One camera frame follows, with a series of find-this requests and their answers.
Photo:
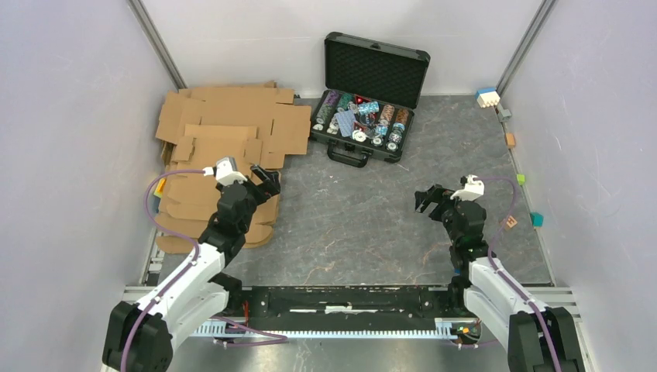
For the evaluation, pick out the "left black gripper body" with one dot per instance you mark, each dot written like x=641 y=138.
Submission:
x=261 y=192

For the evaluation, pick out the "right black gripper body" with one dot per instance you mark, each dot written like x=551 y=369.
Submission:
x=445 y=205

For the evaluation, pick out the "brown cardboard box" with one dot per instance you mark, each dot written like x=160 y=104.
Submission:
x=203 y=145

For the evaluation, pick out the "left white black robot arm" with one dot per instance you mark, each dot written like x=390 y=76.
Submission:
x=144 y=335

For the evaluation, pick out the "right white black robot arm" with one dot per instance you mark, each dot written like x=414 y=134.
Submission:
x=535 y=335

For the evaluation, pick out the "stack of cardboard blanks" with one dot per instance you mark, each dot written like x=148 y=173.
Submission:
x=189 y=199

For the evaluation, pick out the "wooden letter H block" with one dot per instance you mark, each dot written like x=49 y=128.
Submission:
x=509 y=223

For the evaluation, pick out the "orange small block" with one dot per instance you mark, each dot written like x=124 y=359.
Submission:
x=510 y=140

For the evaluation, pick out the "yellow orange block at left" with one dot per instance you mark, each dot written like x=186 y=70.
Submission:
x=158 y=188

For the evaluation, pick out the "teal small block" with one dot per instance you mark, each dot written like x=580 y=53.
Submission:
x=537 y=219

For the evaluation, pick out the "grey small block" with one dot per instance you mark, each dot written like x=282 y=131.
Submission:
x=503 y=114

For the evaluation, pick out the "blue white toy block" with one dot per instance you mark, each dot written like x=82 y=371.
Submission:
x=487 y=97

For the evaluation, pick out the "black poker chip case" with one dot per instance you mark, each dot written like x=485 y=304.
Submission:
x=367 y=108

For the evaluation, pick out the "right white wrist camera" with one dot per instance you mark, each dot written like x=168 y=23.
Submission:
x=472 y=189

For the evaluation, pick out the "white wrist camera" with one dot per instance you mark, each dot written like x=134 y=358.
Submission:
x=472 y=189
x=225 y=172

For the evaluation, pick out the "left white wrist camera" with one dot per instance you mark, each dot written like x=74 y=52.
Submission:
x=225 y=172

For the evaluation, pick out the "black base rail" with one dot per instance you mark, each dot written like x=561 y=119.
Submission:
x=345 y=308

